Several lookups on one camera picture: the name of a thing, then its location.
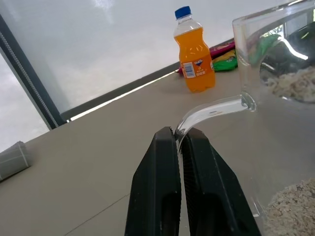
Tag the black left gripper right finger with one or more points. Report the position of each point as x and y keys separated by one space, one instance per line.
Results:
x=211 y=186

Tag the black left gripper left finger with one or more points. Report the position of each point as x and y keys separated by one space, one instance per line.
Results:
x=155 y=182

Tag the clear glass pitcher with oats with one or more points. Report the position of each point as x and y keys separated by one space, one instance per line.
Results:
x=248 y=73

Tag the oatmeal flakes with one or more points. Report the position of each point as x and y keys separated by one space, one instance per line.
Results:
x=292 y=209

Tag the green snack packet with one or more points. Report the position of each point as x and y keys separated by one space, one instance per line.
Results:
x=225 y=62

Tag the orange soda bottle blue cap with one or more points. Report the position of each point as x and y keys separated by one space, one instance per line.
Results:
x=196 y=61

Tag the magenta snack packet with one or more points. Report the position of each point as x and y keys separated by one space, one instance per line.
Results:
x=216 y=49

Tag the grey ribbed box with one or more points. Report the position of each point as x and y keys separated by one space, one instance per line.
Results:
x=13 y=159

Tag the dark grey window frame post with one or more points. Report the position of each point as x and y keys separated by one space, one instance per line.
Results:
x=24 y=71

